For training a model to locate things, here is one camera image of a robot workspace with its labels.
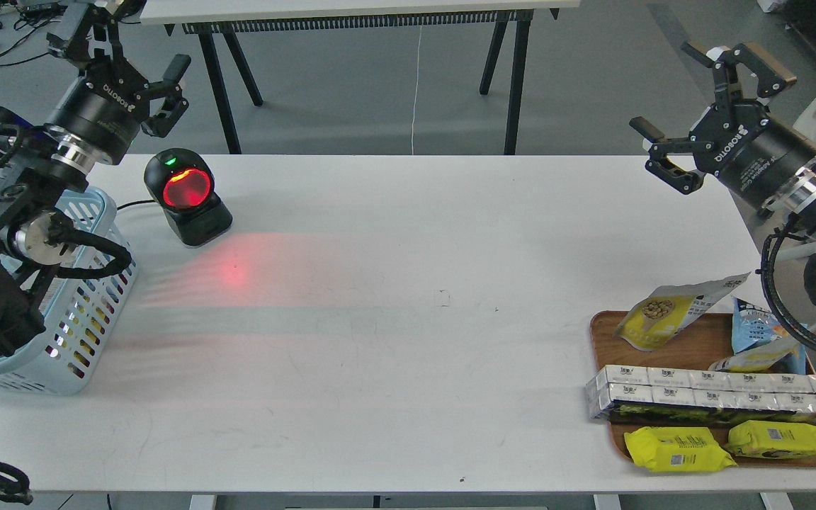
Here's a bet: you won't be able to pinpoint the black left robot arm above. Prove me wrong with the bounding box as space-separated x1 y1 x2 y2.
0 1 191 356

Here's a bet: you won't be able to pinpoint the light blue plastic basket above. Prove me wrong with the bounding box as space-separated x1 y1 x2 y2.
0 186 138 396

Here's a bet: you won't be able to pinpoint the blue snack bag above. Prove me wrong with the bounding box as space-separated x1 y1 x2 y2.
731 297 808 375

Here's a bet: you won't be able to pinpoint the black barcode scanner red window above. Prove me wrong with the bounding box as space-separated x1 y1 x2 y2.
143 148 233 247

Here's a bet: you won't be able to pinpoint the yellow wrapped snack pack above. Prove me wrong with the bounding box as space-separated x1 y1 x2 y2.
624 426 737 472
723 420 816 459

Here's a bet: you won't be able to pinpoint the silver multipack snack box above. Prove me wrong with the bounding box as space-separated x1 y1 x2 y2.
584 365 816 427

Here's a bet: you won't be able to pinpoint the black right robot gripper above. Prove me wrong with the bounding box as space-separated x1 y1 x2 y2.
629 40 816 209

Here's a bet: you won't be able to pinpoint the yellow snack pouch under blue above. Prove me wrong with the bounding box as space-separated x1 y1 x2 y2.
708 334 808 375

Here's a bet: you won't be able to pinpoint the yellow wrapped snack pack right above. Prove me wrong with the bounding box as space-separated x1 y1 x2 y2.
723 420 816 459

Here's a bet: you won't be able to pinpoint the background table black legs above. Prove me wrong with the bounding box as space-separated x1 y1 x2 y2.
140 1 579 155

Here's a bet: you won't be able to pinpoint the yellow grey bean snack pouch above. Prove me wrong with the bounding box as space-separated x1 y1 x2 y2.
615 273 749 352

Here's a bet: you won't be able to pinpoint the yellow wrapped snack pack left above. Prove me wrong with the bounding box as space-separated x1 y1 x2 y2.
624 426 737 472

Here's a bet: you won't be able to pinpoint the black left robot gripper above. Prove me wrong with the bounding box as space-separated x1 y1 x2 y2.
46 1 192 164

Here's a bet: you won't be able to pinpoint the white hanging cable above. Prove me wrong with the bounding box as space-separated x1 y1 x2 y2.
411 25 424 156

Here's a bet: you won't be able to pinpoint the brown wooden tray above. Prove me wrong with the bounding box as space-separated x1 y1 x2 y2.
590 311 816 469

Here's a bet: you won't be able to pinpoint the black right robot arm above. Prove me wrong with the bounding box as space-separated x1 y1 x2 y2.
629 41 816 351

